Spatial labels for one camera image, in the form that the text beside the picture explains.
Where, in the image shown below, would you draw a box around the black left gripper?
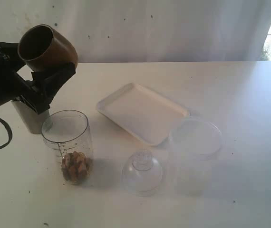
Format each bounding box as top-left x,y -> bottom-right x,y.
0,42 -> 76,114

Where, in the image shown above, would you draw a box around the brown wooden cup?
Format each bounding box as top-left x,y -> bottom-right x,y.
18,24 -> 78,71

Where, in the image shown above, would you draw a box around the stainless steel cup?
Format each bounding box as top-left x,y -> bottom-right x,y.
10,79 -> 50,135

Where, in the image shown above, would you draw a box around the clear measuring glass jar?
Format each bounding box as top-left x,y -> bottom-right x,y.
41,109 -> 94,186

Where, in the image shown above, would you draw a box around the clear dome jar lid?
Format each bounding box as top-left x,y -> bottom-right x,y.
121,150 -> 163,196

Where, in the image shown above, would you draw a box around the white foam tray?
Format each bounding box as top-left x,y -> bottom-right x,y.
96,83 -> 190,146

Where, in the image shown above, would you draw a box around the translucent plastic tub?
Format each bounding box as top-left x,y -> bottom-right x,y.
169,117 -> 223,197

